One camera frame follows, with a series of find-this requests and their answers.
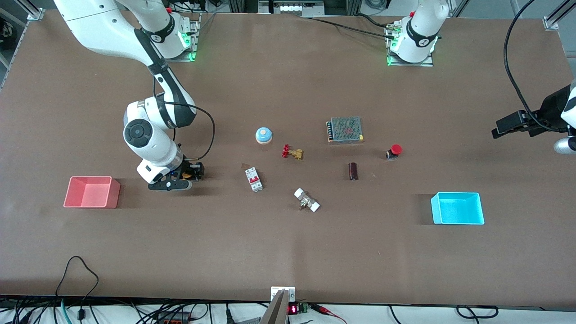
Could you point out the white mounting bracket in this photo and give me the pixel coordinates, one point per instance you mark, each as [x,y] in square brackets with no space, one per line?
[273,292]

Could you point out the blue and white dome button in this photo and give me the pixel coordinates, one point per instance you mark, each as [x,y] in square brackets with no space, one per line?
[263,135]

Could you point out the metal valve with white ends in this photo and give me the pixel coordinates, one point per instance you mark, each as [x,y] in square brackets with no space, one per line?
[306,200]

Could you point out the aluminium frame profile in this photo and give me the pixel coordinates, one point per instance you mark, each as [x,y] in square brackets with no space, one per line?
[551,22]
[36,13]

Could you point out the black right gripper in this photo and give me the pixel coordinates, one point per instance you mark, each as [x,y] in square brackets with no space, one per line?
[192,169]

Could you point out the red digit display module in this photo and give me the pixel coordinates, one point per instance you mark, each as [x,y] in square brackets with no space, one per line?
[292,309]

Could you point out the white circuit breaker red switch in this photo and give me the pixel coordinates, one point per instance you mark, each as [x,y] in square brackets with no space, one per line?
[253,179]

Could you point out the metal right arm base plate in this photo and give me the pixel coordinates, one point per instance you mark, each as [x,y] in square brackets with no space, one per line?
[195,40]

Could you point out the cyan plastic bin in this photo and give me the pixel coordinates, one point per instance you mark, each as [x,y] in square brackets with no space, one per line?
[458,209]

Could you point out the dark brown cylinder capacitor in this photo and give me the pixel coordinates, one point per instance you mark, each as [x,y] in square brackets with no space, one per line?
[353,171]

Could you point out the grey metal bar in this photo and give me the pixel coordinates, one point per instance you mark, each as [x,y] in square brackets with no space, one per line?
[276,311]

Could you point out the red push button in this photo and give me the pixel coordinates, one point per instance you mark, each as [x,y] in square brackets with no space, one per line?
[395,150]

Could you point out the pink plastic bin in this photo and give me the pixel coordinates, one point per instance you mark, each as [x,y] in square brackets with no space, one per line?
[90,193]

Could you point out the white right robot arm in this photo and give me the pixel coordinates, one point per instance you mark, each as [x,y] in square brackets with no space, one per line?
[148,135]

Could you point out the white light box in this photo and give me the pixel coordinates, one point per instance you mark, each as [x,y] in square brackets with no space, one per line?
[290,7]

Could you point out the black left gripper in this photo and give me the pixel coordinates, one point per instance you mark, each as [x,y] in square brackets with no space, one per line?
[550,109]

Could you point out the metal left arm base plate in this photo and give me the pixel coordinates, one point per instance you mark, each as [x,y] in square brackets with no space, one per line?
[427,64]

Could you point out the metal mesh power supply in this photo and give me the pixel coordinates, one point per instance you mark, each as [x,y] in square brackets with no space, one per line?
[345,129]

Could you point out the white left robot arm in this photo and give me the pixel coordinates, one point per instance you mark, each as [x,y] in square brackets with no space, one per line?
[418,27]

